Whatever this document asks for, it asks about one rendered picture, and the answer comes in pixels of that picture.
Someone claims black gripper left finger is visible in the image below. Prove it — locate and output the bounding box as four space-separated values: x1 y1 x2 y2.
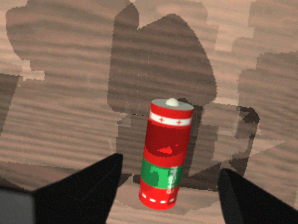
0 153 123 224

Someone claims red and green battery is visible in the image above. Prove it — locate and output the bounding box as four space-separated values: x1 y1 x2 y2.
139 98 194 210

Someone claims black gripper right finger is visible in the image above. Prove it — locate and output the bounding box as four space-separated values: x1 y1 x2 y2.
217 168 298 224

